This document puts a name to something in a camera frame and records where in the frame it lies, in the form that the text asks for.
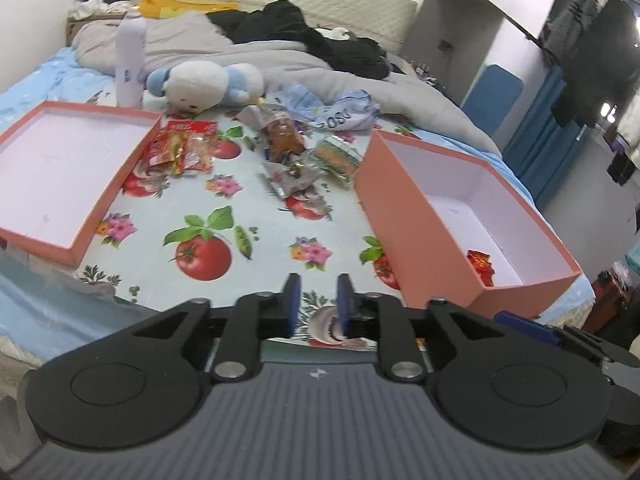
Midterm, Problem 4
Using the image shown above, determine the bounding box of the silver snack packet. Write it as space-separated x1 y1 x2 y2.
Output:
262 156 324 200

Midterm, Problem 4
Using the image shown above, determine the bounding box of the green snack packet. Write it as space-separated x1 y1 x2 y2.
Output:
311 136 362 186

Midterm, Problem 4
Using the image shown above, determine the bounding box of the red clear snack packet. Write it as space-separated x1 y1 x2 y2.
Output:
143 119 218 176

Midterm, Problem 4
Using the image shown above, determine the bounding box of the blue white snack bag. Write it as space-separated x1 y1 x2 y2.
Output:
236 104 306 164

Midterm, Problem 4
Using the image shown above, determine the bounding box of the red snack in box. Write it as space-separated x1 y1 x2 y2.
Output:
466 250 495 287

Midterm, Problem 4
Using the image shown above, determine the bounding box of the red suitcase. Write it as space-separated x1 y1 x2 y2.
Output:
582 270 634 335

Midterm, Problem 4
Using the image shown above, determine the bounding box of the pink cardboard box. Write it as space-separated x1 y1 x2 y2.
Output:
355 131 582 318

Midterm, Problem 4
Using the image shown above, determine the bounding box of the fruit pattern mat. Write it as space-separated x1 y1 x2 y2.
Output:
75 112 399 348

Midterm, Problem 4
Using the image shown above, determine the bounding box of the blue curtain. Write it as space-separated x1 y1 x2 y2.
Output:
503 66 582 210

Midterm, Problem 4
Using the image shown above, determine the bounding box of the crumpled blue white bag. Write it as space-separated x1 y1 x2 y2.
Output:
266 82 380 131

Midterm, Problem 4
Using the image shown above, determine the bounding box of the white blue plush toy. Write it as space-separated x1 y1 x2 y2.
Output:
145 61 265 115

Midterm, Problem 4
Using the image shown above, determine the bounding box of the blue padded chair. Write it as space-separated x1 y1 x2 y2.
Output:
462 64 524 136

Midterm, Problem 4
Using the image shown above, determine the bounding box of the pink box lid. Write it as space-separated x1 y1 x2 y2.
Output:
1 101 160 268

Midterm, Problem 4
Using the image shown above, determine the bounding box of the hanging black jacket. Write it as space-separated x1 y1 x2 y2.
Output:
551 0 639 127

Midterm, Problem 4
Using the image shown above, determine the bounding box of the grey duvet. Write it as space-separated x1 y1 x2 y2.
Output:
69 8 501 154

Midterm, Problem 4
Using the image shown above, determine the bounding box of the black clothes pile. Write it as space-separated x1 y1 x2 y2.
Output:
206 0 390 80

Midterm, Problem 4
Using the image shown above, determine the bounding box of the white spray bottle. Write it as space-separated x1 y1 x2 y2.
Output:
115 9 146 110

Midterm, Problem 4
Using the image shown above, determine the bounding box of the light blue bedsheet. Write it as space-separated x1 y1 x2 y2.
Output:
0 47 114 131

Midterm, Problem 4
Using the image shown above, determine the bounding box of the yellow pillow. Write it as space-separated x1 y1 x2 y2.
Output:
138 0 240 18

